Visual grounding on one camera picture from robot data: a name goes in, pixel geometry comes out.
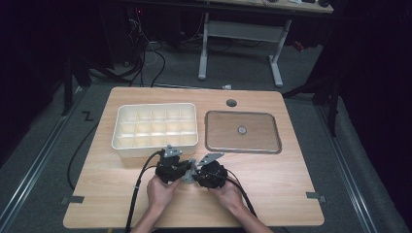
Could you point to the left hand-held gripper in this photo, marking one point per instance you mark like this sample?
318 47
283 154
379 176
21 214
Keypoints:
170 170

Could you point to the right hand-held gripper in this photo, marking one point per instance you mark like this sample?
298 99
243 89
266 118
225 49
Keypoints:
212 176

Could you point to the small grey object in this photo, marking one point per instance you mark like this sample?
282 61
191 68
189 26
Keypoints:
190 173

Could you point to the brown rectangular tray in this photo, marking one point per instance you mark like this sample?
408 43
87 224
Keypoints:
226 136

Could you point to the white divided storage box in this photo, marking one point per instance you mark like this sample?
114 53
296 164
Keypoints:
155 127

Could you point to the person's left hand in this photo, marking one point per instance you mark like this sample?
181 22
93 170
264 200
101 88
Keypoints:
162 192

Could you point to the person's right hand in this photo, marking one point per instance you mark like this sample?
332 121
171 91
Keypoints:
228 195

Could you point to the small round silver disc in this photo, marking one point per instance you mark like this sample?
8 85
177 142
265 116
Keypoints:
242 130

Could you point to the small white floor object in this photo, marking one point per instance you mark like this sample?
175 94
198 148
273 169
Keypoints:
226 86

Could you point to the black stand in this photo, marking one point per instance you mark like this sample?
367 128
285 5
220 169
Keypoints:
327 93
68 84

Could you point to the desk with white legs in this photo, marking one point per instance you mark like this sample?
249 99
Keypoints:
241 31

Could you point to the grey table edge bracket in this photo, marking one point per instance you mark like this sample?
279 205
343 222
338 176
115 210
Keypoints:
315 196
73 199

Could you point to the metal floor rail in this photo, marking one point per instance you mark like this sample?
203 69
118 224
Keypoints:
348 168
35 168

